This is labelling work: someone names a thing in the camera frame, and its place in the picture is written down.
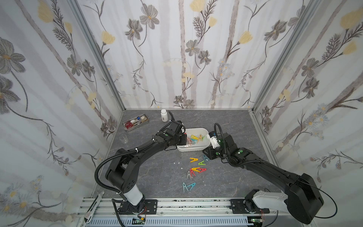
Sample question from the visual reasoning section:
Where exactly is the red clothespin pile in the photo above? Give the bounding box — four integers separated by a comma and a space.
187, 137, 193, 145

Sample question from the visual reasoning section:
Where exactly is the dark teal clothespin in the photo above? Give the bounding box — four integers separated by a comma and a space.
203, 155, 209, 162

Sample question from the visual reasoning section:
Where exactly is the tan clothespin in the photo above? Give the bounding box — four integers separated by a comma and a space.
198, 134, 205, 142

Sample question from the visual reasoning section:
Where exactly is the grey clothespin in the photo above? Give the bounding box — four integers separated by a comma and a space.
186, 171, 192, 180

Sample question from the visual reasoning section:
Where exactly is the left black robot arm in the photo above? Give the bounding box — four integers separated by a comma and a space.
94, 111, 187, 213

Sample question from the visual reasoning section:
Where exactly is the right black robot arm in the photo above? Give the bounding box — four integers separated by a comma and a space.
203, 123, 324, 224

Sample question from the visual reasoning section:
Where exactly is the white storage box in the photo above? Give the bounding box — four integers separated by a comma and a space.
177, 128, 211, 152

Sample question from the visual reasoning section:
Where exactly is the white pill bottle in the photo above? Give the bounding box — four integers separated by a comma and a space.
161, 109, 168, 122

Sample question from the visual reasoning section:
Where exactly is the red clothespin right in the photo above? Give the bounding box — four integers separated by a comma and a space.
198, 168, 207, 173

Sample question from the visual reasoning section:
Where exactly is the red clothespin centre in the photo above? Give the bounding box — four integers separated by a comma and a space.
189, 169, 196, 179

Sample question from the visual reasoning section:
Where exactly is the metal tray with tools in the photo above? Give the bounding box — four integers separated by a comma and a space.
122, 114, 149, 132

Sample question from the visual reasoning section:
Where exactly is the muted teal clothespin bottom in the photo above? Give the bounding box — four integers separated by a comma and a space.
182, 182, 189, 193

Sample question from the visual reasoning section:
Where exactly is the aluminium front rail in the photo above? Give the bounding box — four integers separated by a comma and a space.
76, 197, 313, 227

